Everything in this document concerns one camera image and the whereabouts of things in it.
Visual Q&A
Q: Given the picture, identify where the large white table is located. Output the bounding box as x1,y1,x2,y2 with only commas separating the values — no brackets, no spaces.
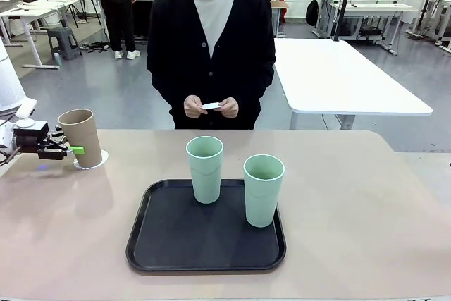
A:
273,38,434,130

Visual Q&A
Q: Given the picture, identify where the brown plastic cup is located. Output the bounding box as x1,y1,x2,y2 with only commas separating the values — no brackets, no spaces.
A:
57,109,104,169

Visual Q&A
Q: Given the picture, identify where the grey plastic stool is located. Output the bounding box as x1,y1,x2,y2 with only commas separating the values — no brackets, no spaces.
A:
47,27,83,62

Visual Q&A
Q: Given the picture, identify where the black tripod pole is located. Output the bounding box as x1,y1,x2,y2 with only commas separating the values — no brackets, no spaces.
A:
333,0,368,42

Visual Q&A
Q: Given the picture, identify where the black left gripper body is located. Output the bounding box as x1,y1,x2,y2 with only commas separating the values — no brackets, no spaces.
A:
13,121,49,149

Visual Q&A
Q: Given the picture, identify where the white lab desk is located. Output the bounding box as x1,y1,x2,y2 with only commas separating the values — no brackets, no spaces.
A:
314,0,414,56

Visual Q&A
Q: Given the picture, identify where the person's right forearm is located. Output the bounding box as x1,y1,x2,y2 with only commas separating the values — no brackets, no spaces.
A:
147,64,190,113

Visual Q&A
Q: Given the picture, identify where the black left wrist camera cable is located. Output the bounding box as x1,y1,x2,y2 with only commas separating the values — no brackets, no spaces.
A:
0,145,20,166

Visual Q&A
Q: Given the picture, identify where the person in black cardigan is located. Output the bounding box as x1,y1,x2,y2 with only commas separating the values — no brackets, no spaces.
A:
147,0,276,130

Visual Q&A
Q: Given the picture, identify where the light green plastic cup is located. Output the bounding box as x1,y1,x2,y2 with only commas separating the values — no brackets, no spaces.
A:
185,136,225,205
242,154,285,228

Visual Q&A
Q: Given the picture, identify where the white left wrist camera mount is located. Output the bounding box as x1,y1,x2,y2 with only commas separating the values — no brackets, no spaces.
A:
15,98,38,130

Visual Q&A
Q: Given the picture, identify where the black plastic tray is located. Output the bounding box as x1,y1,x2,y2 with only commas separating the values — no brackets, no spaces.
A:
125,178,288,276

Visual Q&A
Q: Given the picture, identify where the person's right hand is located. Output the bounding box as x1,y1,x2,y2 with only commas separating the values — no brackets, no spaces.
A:
183,94,209,119

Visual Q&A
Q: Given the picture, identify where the person's left hand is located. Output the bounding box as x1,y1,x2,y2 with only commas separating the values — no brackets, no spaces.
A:
217,97,240,119

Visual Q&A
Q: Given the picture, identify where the white desk with metal legs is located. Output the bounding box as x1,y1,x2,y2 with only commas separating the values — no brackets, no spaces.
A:
0,0,82,70

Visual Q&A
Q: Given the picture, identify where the wooden topped small desk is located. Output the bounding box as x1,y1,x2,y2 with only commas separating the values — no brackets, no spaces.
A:
270,0,290,39

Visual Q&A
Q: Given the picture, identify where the black hanging backpack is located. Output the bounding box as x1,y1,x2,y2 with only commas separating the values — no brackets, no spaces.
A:
305,0,320,28

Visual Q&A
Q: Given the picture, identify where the person's left forearm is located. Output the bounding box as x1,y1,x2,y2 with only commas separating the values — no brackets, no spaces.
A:
233,64,276,116

